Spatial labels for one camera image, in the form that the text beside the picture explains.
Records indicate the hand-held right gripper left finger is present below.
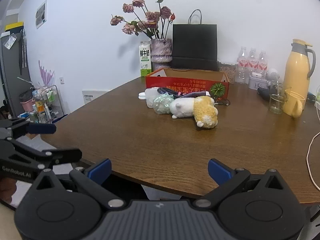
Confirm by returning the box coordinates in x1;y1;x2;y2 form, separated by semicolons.
32;158;125;209

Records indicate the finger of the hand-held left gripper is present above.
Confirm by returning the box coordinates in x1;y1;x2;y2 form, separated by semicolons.
5;140;82;170
0;119;57;140

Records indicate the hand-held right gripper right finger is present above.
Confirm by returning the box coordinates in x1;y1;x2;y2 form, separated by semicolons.
193;158;285;209

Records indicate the yellow plush toy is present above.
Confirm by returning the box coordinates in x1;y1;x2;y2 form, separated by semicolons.
193;96;219;130

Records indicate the white plush toy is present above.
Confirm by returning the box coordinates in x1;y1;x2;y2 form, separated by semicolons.
169;97;198;119

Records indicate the clear plastic bag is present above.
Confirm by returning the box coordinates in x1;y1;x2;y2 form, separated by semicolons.
153;94;175;114

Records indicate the translucent plastic jar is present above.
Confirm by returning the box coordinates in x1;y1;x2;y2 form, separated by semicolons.
145;87;163;108

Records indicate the red cardboard box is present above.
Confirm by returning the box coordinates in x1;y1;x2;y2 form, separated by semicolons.
145;67;230;99

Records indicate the metal storage rack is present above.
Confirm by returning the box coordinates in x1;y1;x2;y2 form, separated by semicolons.
32;85;63;124

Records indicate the pink bin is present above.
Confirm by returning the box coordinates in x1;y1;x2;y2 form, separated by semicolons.
20;99;34;113

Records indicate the grey refrigerator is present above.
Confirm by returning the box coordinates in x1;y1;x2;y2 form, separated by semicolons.
0;31;32;115

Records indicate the clear glass beaker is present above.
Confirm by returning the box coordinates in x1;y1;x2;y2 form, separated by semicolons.
269;80;292;115

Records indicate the black handheld appliance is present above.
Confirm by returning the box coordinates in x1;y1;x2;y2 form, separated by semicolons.
257;86;273;100

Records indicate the white metal tin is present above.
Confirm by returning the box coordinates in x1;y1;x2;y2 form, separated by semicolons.
248;75;269;90

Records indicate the yellow mug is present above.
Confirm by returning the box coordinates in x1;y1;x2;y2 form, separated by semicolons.
282;91;306;118

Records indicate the glass jar of grains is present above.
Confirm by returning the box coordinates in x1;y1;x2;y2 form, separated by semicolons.
217;60;237;84

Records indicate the yellow black box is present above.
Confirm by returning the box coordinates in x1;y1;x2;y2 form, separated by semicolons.
6;21;24;32

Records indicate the white green milk carton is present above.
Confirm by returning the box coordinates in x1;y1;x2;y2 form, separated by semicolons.
139;41;152;77

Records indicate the black paper bag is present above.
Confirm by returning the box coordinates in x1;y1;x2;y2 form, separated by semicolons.
172;9;218;71

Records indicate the yellow thermos jug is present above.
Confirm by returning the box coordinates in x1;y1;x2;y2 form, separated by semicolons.
282;39;316;110

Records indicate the purple white ribbed vase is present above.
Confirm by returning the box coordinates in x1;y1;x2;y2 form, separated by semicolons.
150;38;173;63

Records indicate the dried pink rose bouquet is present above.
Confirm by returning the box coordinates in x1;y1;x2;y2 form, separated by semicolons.
110;0;176;40

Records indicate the purple flower wall sticker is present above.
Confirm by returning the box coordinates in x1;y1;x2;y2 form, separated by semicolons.
37;60;55;87

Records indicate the white wall panel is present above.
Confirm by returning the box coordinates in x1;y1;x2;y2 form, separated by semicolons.
82;90;108;103

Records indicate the white cable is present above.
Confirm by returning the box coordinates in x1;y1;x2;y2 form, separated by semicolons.
306;132;320;190

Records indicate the white round camera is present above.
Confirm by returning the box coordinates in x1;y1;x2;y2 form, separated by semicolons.
266;68;280;82

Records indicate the wall poster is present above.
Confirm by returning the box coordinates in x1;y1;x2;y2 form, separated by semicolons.
35;0;47;29

